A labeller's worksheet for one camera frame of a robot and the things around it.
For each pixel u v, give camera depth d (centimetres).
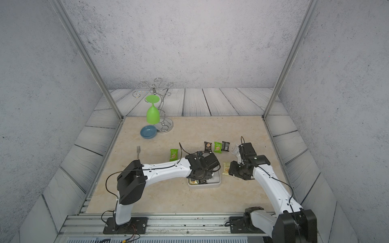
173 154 99
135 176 54
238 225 73
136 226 73
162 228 73
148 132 110
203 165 61
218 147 101
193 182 84
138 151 102
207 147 101
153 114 90
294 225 39
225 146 102
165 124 117
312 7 70
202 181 87
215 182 83
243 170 67
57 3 69
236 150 100
